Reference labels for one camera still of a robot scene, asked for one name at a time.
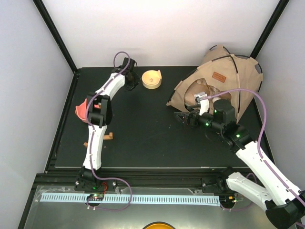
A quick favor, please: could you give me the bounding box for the pink cat-ear bowl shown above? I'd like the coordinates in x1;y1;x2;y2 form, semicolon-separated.
75;99;87;123

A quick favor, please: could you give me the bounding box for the right small circuit board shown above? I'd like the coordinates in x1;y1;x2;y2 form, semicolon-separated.
220;196;237;203

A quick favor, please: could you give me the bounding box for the small circuit board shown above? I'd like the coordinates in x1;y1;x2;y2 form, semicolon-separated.
220;196;237;203
87;193;104;201

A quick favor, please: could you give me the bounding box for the black frame post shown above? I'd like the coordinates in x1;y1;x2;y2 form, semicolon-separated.
33;0;78;73
250;0;290;59

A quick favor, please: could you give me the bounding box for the beige cat-ear bowl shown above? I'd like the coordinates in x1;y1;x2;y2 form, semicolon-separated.
142;70;162;90

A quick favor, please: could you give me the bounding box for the left small circuit board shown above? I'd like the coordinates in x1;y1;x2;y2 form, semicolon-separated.
87;193;104;201

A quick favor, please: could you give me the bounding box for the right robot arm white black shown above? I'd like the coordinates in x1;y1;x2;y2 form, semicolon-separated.
175;99;305;229

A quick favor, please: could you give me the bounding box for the wooden bowl stand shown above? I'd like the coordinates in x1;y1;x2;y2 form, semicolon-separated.
83;132;113;147

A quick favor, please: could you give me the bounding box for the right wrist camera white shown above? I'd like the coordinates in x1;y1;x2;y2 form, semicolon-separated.
194;92;210;115

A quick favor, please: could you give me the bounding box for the right black frame post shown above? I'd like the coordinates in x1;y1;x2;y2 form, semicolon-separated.
250;0;290;59

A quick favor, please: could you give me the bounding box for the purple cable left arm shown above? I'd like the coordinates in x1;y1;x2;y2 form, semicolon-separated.
84;51;134;184

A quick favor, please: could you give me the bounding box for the yellow round object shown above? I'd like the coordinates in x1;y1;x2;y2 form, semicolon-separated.
143;222;175;229

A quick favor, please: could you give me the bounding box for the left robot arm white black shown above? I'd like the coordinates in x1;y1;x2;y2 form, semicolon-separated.
76;57;140;190

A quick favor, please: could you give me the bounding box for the beige patterned pillow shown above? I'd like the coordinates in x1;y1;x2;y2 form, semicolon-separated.
184;78;221;106

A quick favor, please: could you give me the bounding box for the white slotted cable duct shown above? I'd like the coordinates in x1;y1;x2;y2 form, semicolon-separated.
40;193;220;207

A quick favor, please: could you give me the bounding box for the beige black pet tent fabric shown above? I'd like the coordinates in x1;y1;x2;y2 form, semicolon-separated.
167;45;263;120

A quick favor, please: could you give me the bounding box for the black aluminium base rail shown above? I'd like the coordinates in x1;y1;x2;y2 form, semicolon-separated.
73;167;239;191

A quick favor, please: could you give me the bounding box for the left black frame post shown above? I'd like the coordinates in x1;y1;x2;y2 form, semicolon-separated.
33;0;78;73

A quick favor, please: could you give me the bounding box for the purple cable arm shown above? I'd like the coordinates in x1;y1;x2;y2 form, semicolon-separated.
84;51;134;184
207;88;305;208

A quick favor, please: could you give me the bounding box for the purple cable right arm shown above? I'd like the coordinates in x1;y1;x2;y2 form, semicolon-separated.
207;88;305;208

